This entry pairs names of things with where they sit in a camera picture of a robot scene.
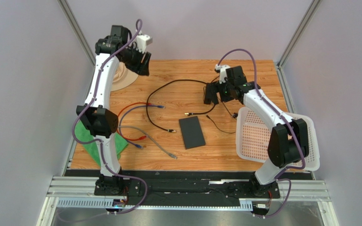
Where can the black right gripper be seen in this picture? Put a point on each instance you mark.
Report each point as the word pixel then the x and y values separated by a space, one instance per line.
pixel 216 92

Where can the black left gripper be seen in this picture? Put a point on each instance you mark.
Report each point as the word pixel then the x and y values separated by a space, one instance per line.
pixel 144 68

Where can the black network switch box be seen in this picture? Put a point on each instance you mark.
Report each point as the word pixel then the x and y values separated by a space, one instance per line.
pixel 191 131

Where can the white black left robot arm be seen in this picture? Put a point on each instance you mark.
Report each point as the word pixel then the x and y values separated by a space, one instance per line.
pixel 120 46

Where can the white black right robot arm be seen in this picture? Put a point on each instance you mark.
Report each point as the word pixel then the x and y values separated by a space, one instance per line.
pixel 288 142

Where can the beige bucket hat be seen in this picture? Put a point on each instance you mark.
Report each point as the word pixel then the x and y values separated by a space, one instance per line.
pixel 123 78

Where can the green microfiber cloth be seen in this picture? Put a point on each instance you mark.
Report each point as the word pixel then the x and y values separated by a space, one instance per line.
pixel 92 149

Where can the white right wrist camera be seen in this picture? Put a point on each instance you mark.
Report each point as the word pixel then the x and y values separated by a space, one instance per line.
pixel 221 69

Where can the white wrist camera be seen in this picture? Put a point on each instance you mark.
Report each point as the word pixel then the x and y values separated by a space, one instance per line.
pixel 142 41
pixel 221 69

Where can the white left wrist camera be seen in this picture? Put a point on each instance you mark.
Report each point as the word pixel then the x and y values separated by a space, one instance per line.
pixel 142 41

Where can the aluminium front frame rail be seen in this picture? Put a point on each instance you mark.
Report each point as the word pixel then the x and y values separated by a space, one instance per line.
pixel 303 201

